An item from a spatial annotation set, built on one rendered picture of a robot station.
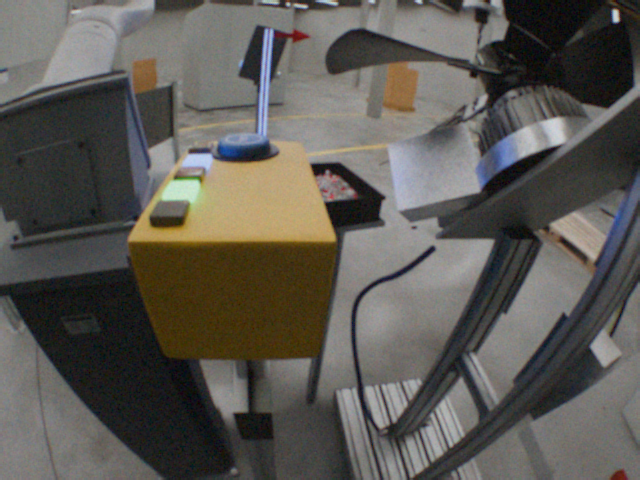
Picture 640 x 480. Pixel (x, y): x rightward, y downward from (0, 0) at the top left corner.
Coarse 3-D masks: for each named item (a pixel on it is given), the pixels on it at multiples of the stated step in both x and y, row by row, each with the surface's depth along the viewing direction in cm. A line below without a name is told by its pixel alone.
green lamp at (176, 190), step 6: (168, 186) 16; (174, 186) 16; (180, 186) 16; (186, 186) 16; (192, 186) 16; (198, 186) 17; (168, 192) 15; (174, 192) 15; (180, 192) 15; (186, 192) 15; (192, 192) 16; (168, 198) 15; (174, 198) 15; (180, 198) 15; (186, 198) 15; (192, 198) 16
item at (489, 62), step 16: (480, 48) 46; (496, 48) 43; (480, 64) 47; (496, 64) 43; (512, 64) 41; (480, 80) 50; (496, 80) 45; (512, 80) 40; (528, 80) 38; (544, 80) 38; (496, 96) 43
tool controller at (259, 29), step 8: (256, 32) 82; (264, 32) 83; (256, 40) 84; (264, 40) 84; (272, 40) 85; (280, 40) 85; (248, 48) 85; (256, 48) 85; (272, 48) 86; (280, 48) 86; (248, 56) 86; (256, 56) 87; (272, 56) 88; (280, 56) 89; (248, 64) 88; (256, 64) 88; (272, 64) 89; (240, 72) 89; (248, 72) 89; (256, 72) 90; (272, 72) 91; (256, 80) 91
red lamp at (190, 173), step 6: (180, 168) 18; (186, 168) 18; (192, 168) 18; (198, 168) 18; (204, 168) 18; (180, 174) 17; (186, 174) 17; (192, 174) 17; (198, 174) 18; (204, 174) 18; (174, 180) 17; (180, 180) 17; (186, 180) 17; (192, 180) 17; (198, 180) 18
